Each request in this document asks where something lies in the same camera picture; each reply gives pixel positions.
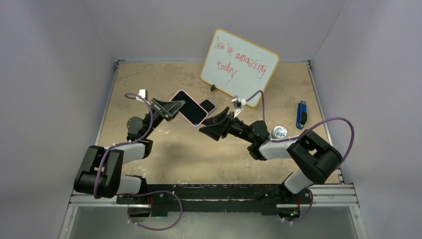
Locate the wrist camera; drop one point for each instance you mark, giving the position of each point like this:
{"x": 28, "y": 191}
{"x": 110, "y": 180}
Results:
{"x": 238, "y": 104}
{"x": 143, "y": 93}

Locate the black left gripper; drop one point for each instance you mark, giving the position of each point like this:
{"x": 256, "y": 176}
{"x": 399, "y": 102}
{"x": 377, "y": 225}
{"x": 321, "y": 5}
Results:
{"x": 169, "y": 109}

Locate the phone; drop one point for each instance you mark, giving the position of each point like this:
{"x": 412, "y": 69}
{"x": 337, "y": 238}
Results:
{"x": 208, "y": 106}

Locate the yellow framed whiteboard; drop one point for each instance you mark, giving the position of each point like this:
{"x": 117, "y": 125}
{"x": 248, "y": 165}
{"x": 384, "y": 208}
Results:
{"x": 237, "y": 66}

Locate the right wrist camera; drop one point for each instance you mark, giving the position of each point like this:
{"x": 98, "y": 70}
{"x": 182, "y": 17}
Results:
{"x": 238, "y": 104}

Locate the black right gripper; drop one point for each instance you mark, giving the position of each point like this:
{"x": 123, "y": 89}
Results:
{"x": 213, "y": 128}

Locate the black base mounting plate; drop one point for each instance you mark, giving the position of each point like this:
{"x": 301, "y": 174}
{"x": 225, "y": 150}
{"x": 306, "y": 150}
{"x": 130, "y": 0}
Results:
{"x": 266, "y": 199}

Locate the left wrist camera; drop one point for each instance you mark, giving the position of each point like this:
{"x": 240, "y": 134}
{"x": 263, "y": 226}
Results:
{"x": 143, "y": 93}

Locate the pink phone case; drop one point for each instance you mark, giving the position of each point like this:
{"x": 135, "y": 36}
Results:
{"x": 192, "y": 111}

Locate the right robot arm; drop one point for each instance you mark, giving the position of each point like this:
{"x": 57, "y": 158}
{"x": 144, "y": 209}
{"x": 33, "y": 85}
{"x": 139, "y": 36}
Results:
{"x": 316, "y": 158}

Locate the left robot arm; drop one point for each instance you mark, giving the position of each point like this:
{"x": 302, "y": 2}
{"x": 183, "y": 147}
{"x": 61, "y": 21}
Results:
{"x": 100, "y": 173}

